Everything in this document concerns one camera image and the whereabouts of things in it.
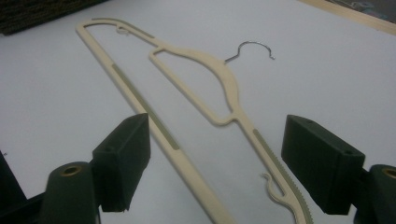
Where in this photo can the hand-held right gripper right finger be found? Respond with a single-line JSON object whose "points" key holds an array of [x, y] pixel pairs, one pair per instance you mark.
{"points": [[323, 165]]}

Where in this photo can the brown woven basket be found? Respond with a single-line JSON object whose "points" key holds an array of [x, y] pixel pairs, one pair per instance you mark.
{"points": [[31, 15]]}

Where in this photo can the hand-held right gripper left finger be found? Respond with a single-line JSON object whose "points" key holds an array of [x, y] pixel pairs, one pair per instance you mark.
{"points": [[121, 161]]}

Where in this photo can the beige clothes hanger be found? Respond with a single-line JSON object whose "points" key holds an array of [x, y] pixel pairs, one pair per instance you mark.
{"points": [[230, 81]]}

